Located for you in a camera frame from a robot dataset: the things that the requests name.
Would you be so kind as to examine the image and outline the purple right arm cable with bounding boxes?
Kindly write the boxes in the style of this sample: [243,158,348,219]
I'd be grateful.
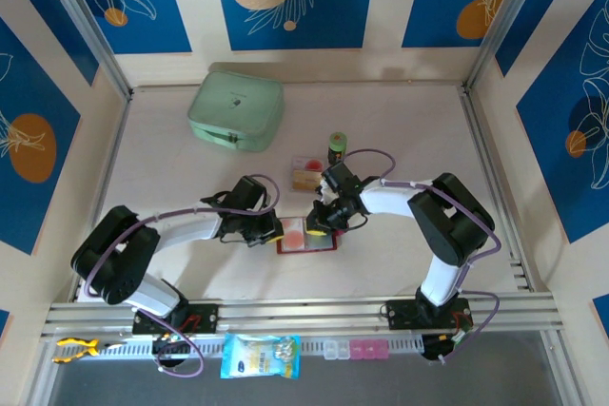
[343,147,502,365]

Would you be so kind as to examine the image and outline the aluminium side rail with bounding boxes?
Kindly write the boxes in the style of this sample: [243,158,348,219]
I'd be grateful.
[69,91,133,303]
[460,87,543,294]

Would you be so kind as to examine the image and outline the aluminium frame post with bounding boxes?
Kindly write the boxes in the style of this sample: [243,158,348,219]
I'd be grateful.
[35,0,133,99]
[462,0,548,93]

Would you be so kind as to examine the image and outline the clear plastic pill box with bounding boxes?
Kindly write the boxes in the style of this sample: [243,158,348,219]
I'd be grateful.
[323,339,351,361]

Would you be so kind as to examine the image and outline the red-framed clear box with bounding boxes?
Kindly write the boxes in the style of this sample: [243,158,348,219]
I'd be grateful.
[275,218,344,257]

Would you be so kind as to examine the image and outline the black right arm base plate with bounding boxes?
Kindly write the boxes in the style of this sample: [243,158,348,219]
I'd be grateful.
[385,299,473,331]

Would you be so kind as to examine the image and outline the pink plastic pill box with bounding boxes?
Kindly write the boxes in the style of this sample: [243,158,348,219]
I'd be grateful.
[349,338,390,360]

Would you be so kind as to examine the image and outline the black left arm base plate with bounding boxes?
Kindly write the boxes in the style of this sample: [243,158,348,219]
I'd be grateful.
[131,301,220,335]

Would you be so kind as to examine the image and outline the white slotted cable duct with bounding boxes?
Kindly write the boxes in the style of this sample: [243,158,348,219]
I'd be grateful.
[97,335,424,359]

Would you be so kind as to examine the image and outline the grey metal sheet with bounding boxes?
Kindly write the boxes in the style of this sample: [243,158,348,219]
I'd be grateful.
[28,329,580,406]

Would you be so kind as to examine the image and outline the black bottle green lid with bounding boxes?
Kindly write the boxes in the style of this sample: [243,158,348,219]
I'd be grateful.
[326,132,347,164]

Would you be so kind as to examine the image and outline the blue snack bag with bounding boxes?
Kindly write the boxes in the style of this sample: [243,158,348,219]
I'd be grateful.
[220,333,303,381]

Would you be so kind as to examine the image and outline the long aluminium base rail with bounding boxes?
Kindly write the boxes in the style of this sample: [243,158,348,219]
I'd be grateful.
[40,292,565,340]

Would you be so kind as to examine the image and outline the yellow handled pliers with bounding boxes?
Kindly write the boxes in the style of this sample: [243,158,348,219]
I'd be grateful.
[52,337,128,364]

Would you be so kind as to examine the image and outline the mint green zipper pouch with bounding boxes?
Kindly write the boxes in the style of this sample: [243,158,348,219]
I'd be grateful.
[188,70,285,154]

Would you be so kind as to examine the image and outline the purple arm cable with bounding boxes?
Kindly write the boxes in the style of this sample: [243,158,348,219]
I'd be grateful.
[84,174,282,378]
[343,147,502,365]

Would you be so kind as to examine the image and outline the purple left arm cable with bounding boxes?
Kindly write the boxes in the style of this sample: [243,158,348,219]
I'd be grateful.
[84,174,282,378]

